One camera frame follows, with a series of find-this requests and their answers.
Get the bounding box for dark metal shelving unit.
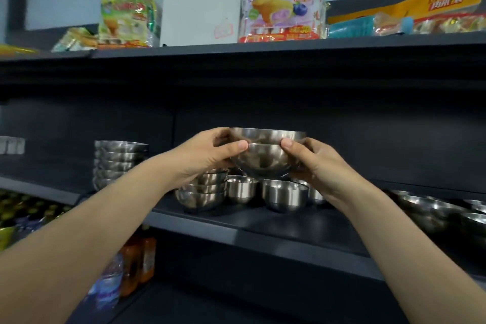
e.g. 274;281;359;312
0;0;486;324

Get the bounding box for small yellow snack packet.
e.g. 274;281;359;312
51;27;100;52

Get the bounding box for person's right forearm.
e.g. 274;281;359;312
333;181;486;324

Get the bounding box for flat yellow packet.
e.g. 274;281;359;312
0;44;39;56

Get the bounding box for white price tag holders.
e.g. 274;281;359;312
0;136;26;156

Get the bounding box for person's left forearm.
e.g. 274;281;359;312
0;152;180;324

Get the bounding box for row of dark bottles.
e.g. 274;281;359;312
0;190;73;253

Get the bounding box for small steel bowl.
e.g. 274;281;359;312
261;179;309;213
226;175;260;205
292;179;328;206

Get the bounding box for clear water bottle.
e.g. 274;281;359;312
95;253;124;312

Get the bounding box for person's left hand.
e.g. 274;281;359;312
167;127;249;188

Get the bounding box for long orange snack pack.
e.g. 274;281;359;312
327;0;486;35

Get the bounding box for teal snack packet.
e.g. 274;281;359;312
327;15;414;39

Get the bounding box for orange drink bottle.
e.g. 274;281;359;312
140;226;157;284
120;234;142;298

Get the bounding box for green yellow snack bag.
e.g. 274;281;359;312
98;0;160;49

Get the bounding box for white cardboard box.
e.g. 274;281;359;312
160;0;243;47

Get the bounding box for large steel bowl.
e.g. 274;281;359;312
229;127;307;178

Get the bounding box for person's right hand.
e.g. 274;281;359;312
280;138;365;207

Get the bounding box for tall stack of steel bowls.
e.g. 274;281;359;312
93;140;150;192

